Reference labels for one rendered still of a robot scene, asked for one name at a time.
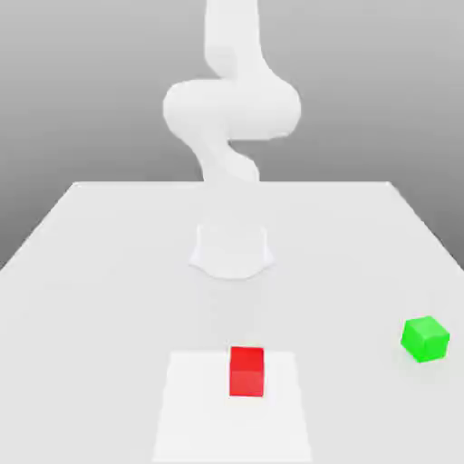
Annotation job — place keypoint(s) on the small green cube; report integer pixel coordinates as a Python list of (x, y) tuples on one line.
[(425, 339)]

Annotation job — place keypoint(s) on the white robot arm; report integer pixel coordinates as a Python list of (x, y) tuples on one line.
[(232, 108)]

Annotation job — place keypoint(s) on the small red cube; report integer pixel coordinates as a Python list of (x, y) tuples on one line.
[(246, 373)]

